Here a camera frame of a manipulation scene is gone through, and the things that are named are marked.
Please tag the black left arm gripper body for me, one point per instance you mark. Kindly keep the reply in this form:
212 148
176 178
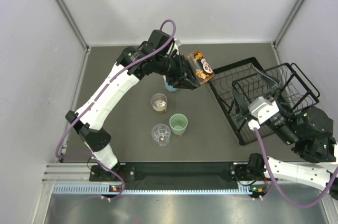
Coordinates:
173 69

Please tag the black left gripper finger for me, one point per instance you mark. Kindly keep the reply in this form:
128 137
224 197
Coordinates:
185 84
187 72

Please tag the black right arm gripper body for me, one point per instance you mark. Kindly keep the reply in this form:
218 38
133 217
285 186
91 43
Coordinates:
281 122

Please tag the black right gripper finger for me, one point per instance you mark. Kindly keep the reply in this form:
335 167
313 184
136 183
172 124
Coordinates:
272 83
242 111

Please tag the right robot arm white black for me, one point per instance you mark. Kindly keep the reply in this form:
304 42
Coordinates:
313 141

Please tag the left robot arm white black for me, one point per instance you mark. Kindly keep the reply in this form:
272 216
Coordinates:
159 54

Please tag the light blue ceramic mug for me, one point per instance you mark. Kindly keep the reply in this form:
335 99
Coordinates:
168 87

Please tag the steel tumbler with cork base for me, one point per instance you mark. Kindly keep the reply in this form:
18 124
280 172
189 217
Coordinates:
159 103

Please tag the mint green cup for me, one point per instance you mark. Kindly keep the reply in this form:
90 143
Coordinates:
178 124

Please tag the clear plastic glass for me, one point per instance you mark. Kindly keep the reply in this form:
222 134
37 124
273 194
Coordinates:
161 134

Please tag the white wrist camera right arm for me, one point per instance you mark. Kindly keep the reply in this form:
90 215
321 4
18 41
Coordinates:
261 110

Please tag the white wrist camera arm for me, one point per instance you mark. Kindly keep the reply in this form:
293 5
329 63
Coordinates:
261 110
177 43

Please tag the black wire dish rack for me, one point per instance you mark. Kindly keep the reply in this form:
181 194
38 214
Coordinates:
295 92

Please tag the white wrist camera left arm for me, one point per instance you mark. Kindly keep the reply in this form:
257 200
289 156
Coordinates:
177 43

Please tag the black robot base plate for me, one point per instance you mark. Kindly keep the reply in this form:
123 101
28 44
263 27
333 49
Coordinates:
188 175

